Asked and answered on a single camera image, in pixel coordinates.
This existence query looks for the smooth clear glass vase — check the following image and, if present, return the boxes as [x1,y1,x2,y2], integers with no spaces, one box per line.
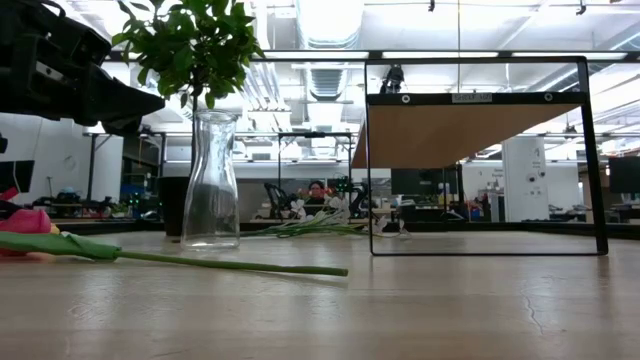
[180,109,242,251]

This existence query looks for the black monitor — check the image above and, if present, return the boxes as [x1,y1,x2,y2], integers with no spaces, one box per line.
[608,156,640,195]

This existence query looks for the glass vase mixed flowers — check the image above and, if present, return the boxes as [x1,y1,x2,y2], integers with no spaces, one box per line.
[239,196,412,239]

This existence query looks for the person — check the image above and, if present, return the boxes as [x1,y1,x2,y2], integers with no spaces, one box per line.
[305,180,329,206]

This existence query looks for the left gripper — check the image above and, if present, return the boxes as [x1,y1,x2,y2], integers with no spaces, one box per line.
[0,0,166,137]

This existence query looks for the potted green plant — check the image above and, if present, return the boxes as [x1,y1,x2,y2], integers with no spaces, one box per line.
[110,0,265,237]

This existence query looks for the wooden shelf with black frame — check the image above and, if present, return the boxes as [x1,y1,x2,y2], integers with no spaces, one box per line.
[351,55,610,257]

